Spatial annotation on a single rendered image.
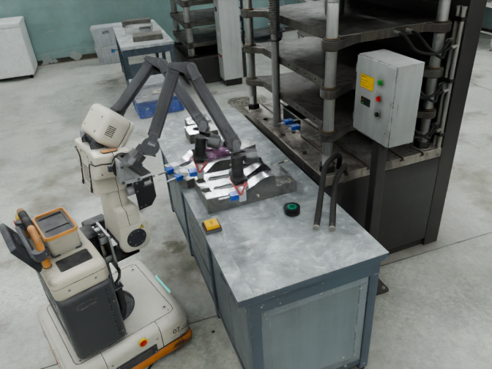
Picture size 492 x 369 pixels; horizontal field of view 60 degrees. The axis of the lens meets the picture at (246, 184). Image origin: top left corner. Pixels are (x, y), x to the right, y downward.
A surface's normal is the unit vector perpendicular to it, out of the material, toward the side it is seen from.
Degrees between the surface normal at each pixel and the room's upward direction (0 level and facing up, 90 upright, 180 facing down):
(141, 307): 0
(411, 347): 0
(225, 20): 90
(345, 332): 90
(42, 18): 90
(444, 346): 0
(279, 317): 90
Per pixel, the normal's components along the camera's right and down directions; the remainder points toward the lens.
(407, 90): 0.36, 0.46
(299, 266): -0.06, -0.86
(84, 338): 0.62, 0.37
